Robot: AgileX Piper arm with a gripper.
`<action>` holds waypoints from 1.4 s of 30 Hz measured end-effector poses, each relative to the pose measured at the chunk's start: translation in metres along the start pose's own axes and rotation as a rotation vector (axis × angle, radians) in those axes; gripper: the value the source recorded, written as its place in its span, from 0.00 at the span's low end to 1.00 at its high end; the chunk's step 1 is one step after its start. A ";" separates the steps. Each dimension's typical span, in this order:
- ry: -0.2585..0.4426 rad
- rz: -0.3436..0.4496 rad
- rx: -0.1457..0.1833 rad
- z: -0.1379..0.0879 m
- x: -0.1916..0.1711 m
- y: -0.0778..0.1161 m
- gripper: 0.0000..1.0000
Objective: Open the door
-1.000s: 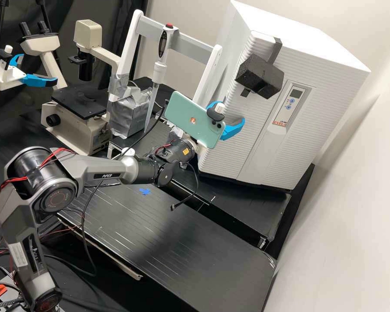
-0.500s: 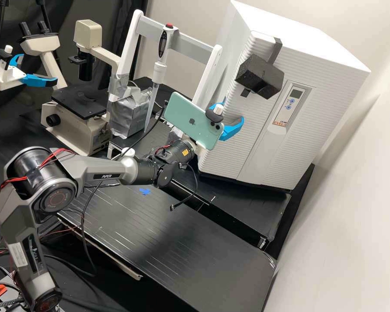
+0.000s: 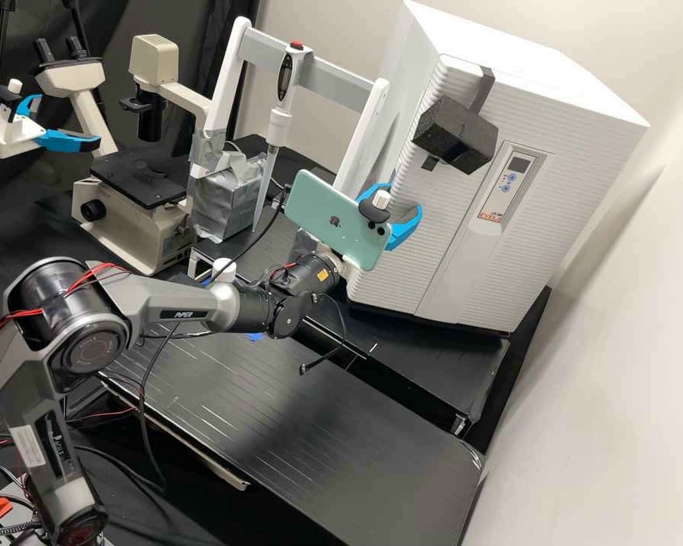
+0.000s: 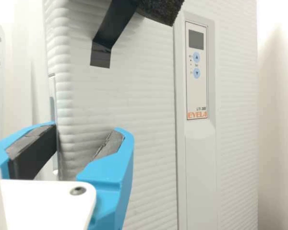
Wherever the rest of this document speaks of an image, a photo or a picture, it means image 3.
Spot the black cable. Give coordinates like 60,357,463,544
195,190,290,287
137,328,178,494
297,295,345,376

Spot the white incubator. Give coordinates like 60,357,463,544
374,0,651,171

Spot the incubator door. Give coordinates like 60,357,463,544
345,52,651,335

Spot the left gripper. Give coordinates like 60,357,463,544
0,93,102,158

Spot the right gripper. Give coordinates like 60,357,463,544
333,181,424,284

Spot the cream microscope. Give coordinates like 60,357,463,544
33,33,207,278

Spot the white pipette stand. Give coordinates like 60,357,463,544
187,15,392,244

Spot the left phone holder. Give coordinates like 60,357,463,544
0,79,26,124

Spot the right wrist camera phone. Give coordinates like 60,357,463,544
284,168,395,271

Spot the pipette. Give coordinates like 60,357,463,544
252,42,315,233

